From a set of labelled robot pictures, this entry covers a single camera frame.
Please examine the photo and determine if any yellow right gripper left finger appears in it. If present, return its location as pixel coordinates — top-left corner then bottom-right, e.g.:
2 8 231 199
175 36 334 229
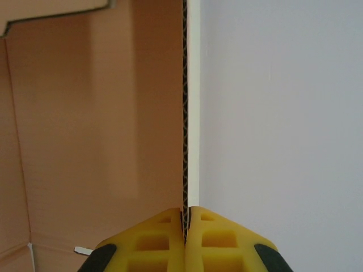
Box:
77 207 188 272

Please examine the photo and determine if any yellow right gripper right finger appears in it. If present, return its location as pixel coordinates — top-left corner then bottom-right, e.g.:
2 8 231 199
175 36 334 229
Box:
184 206 293 272

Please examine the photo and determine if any pink corrugated cardboard box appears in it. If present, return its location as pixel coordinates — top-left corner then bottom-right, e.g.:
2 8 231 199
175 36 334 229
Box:
0 0 201 272

